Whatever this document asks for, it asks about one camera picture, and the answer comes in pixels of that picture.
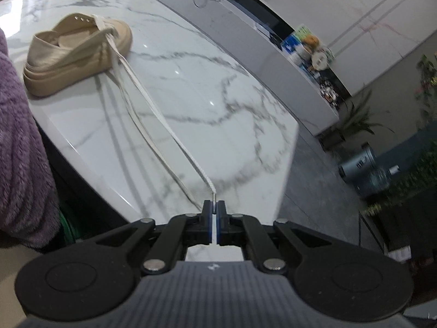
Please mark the grey pedal trash bin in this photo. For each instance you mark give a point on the grey pedal trash bin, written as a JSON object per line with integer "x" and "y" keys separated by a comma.
{"x": 356, "y": 167}

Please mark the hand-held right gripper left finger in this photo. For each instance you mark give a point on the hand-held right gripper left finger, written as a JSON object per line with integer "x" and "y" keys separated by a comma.
{"x": 208, "y": 220}

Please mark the cream shoelace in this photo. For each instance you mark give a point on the cream shoelace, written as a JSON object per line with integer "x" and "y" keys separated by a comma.
{"x": 201, "y": 172}

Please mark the purple fleece clothing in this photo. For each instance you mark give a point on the purple fleece clothing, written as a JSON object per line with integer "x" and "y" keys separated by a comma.
{"x": 24, "y": 143}

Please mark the beige platform shoe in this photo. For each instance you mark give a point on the beige platform shoe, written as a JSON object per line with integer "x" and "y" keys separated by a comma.
{"x": 68, "y": 61}

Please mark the black white patterned tea set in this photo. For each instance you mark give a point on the black white patterned tea set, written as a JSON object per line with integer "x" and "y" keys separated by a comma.
{"x": 329, "y": 92}

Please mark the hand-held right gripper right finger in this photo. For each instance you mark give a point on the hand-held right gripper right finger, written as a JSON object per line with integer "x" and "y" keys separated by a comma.
{"x": 221, "y": 220}

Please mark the tall leafy houseplant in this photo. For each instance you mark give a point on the tall leafy houseplant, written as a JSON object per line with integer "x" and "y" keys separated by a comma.
{"x": 426, "y": 85}

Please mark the long-leaf potted plant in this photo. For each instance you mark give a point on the long-leaf potted plant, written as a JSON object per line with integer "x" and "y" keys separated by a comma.
{"x": 333, "y": 140}

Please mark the green blue tissue box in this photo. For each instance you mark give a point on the green blue tissue box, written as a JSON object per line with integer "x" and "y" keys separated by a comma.
{"x": 290, "y": 44}

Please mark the orange plush toy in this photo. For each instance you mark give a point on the orange plush toy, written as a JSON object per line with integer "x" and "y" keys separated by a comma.
{"x": 311, "y": 41}

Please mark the round white painted fan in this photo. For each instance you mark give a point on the round white painted fan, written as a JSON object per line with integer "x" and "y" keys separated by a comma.
{"x": 320, "y": 60}

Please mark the blue water jug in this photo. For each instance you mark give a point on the blue water jug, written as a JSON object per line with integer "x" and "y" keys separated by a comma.
{"x": 380, "y": 182}

